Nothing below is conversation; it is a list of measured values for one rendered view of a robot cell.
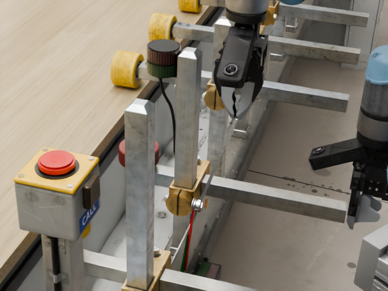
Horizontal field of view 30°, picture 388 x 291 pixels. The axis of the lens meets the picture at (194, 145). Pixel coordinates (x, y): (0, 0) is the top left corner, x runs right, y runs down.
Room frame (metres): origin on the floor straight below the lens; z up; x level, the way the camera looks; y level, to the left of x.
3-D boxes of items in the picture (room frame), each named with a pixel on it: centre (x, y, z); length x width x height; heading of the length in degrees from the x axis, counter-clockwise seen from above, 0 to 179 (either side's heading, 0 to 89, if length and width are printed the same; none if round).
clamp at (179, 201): (1.17, 0.01, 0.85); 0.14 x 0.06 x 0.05; 165
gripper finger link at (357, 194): (1.08, -0.30, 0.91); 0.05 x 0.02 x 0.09; 165
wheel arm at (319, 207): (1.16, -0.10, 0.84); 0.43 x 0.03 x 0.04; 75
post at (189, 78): (1.15, 0.01, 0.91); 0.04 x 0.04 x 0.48; 75
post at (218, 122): (1.39, -0.05, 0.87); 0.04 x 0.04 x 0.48; 75
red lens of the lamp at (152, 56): (1.16, 0.06, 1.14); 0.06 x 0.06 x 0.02
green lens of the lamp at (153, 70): (1.16, 0.06, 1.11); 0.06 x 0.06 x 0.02
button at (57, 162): (0.65, 0.15, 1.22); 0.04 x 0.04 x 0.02
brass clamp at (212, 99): (1.41, -0.06, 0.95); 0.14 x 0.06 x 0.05; 165
